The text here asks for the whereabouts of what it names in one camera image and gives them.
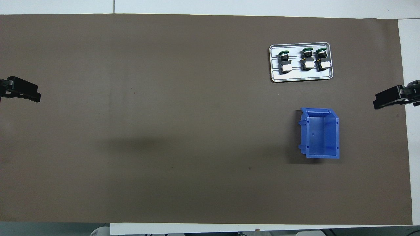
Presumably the blue plastic storage bin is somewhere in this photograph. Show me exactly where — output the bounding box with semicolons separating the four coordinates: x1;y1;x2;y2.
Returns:
298;108;340;159

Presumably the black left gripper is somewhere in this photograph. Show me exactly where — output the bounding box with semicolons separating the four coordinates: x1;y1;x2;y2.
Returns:
0;77;41;103

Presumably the silver metal tray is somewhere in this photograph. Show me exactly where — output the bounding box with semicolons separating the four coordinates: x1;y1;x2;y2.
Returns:
269;42;334;83

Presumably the green push button switch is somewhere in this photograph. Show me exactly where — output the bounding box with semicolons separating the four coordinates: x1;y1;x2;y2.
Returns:
315;48;331;70
278;50;293;74
301;48;316;71

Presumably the brown table mat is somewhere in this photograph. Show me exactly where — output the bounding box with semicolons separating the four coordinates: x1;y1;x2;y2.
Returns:
0;14;413;226

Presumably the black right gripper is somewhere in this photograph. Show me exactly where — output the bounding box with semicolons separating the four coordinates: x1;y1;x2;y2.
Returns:
373;80;420;110

